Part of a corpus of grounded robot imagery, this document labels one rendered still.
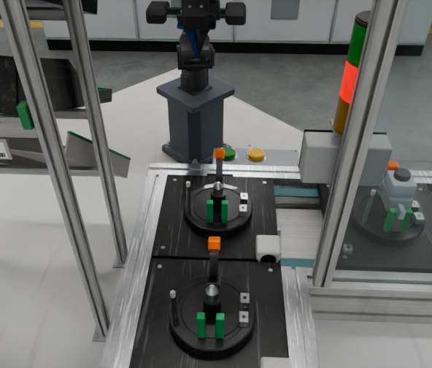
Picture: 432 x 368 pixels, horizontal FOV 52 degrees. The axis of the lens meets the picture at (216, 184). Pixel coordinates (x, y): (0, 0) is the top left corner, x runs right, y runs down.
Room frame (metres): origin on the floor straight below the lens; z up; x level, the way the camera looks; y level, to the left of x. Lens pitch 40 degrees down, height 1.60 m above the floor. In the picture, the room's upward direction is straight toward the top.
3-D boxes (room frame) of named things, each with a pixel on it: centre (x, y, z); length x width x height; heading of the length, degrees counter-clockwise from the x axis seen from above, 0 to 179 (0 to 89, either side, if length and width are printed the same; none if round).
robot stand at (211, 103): (1.02, 0.05, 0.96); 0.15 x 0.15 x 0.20; 44
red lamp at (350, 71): (0.53, -0.19, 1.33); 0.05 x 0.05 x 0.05
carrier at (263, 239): (0.66, 0.00, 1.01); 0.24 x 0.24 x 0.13; 88
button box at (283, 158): (0.86, -0.10, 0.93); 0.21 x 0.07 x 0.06; 88
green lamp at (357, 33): (0.53, -0.19, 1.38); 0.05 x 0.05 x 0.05
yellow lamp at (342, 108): (0.53, -0.19, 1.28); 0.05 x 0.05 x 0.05
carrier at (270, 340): (0.41, 0.01, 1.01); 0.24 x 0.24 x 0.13; 88
